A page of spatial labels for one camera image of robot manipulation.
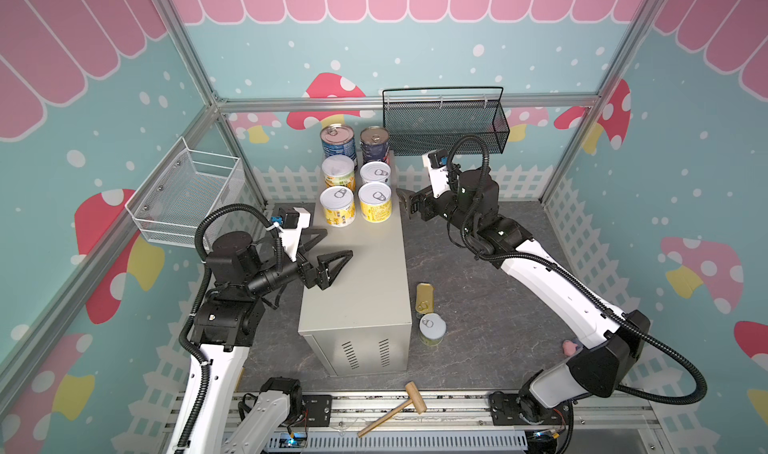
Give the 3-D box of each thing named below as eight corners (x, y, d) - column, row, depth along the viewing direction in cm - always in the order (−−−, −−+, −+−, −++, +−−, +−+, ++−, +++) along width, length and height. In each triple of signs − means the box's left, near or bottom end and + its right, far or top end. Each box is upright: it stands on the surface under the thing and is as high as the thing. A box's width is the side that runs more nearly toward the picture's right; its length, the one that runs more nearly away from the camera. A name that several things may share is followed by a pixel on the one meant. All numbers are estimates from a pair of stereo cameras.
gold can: (415, 317, 92) (417, 310, 88) (414, 291, 98) (415, 283, 93) (434, 317, 92) (436, 310, 88) (431, 291, 98) (433, 283, 93)
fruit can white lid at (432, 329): (419, 346, 87) (421, 339, 82) (418, 321, 91) (419, 313, 86) (445, 346, 87) (448, 339, 82) (442, 321, 91) (445, 313, 86)
